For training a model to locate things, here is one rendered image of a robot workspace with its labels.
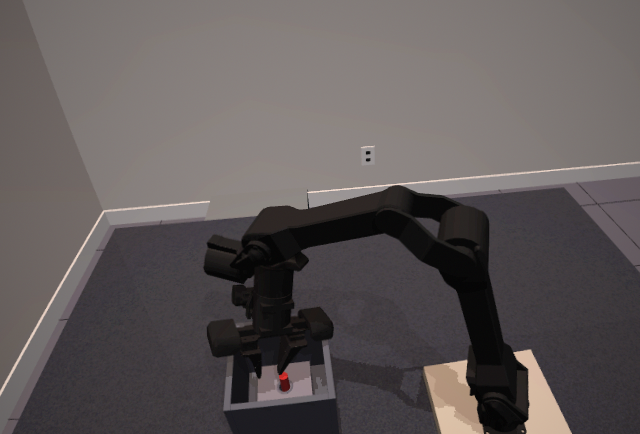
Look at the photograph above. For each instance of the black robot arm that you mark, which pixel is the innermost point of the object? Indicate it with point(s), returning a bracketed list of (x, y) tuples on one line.
[(271, 249)]

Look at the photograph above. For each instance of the pale pink plate with hole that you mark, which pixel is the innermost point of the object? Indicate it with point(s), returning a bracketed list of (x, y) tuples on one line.
[(300, 379)]

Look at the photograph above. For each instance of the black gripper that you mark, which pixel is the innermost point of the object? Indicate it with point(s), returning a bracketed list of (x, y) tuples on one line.
[(271, 317)]

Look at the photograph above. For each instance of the red peg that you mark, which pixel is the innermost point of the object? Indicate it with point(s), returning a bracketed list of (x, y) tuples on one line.
[(285, 385)]

